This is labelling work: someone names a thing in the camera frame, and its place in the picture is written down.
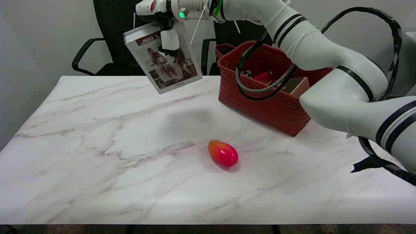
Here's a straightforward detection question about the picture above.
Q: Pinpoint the brown cardboard box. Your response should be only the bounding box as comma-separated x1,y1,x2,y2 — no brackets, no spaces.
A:
270,77,310,98

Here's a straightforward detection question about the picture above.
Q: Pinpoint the white printed product box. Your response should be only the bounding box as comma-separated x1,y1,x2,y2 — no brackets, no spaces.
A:
123,22,202,95

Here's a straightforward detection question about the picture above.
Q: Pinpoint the thin black cable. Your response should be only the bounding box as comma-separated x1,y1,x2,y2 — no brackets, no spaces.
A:
235,32,298,101

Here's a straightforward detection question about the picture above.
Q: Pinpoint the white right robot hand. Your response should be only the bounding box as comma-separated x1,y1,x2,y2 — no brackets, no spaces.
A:
136,0,208,56

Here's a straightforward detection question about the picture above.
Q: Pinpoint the black mesh office chair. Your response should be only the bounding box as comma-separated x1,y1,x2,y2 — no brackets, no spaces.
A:
72,0,153,76
201,19,273,76

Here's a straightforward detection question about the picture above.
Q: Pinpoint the red orange mango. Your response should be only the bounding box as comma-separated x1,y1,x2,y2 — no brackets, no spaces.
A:
208,140,239,167

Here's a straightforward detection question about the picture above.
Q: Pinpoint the thin grey cable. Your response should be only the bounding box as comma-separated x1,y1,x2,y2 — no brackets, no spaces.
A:
238,41,297,95

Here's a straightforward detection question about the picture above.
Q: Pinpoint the red woven basket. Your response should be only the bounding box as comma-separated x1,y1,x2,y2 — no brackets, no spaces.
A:
215,40,335,137

